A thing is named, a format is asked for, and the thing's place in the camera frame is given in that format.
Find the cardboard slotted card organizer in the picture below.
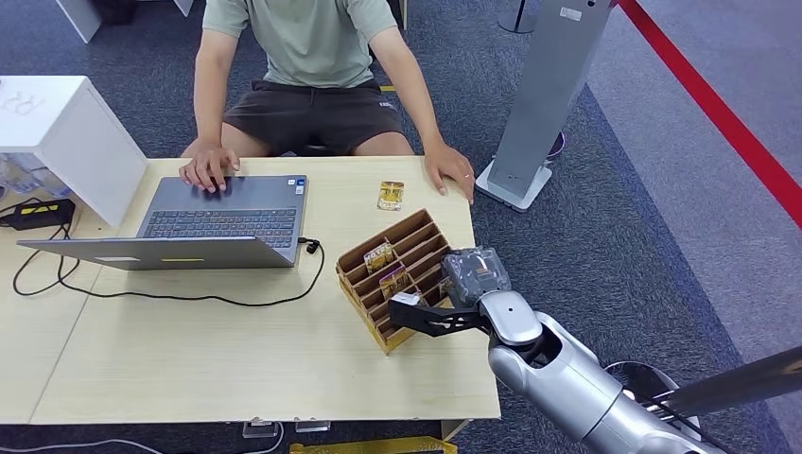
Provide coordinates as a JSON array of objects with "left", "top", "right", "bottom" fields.
[{"left": 335, "top": 208, "right": 466, "bottom": 357}]

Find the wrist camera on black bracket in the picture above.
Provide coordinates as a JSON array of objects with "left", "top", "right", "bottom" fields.
[{"left": 386, "top": 290, "right": 494, "bottom": 341}]

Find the white cable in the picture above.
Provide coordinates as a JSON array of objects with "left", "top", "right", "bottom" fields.
[{"left": 0, "top": 422, "right": 287, "bottom": 454}]

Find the chrome stanchion base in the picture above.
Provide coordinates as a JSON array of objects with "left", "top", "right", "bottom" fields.
[{"left": 603, "top": 360, "right": 704, "bottom": 440}]

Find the yellow strip under table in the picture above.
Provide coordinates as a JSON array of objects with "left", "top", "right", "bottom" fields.
[{"left": 288, "top": 435, "right": 460, "bottom": 454}]

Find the clear plastic container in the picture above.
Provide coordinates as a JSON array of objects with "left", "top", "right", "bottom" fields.
[{"left": 0, "top": 152, "right": 71, "bottom": 200}]

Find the person's right hand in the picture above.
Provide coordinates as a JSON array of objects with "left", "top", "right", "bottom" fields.
[{"left": 178, "top": 144, "right": 242, "bottom": 195}]

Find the person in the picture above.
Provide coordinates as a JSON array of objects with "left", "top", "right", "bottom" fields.
[{"left": 178, "top": 0, "right": 477, "bottom": 206}]

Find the grey laptop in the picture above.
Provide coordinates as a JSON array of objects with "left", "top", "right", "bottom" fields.
[{"left": 16, "top": 174, "right": 309, "bottom": 272}]

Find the grey round stanchion base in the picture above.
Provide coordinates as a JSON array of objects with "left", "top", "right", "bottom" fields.
[{"left": 497, "top": 0, "right": 544, "bottom": 36}]

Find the grey kiosk stand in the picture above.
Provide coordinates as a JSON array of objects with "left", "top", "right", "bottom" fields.
[{"left": 474, "top": 0, "right": 619, "bottom": 214}]

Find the black power adapter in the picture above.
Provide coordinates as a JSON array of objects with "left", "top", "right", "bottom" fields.
[{"left": 0, "top": 198, "right": 77, "bottom": 233}]

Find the red floor tape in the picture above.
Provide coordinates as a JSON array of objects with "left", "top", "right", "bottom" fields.
[{"left": 616, "top": 0, "right": 802, "bottom": 231}]

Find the black laptop power cable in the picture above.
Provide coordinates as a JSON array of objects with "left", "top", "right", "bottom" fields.
[{"left": 10, "top": 220, "right": 326, "bottom": 309}]

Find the white box cabinet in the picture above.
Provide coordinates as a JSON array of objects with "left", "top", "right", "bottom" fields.
[{"left": 0, "top": 75, "right": 151, "bottom": 229}]

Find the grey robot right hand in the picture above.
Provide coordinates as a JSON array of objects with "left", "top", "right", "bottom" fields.
[{"left": 439, "top": 246, "right": 513, "bottom": 309}]

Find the white furniture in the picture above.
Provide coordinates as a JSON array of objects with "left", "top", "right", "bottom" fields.
[{"left": 54, "top": 0, "right": 196, "bottom": 45}]

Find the person's left hand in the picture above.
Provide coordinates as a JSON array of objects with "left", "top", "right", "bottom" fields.
[{"left": 423, "top": 140, "right": 477, "bottom": 206}]

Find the dark metal stanchion pole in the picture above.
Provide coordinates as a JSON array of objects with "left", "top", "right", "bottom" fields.
[{"left": 654, "top": 344, "right": 802, "bottom": 420}]

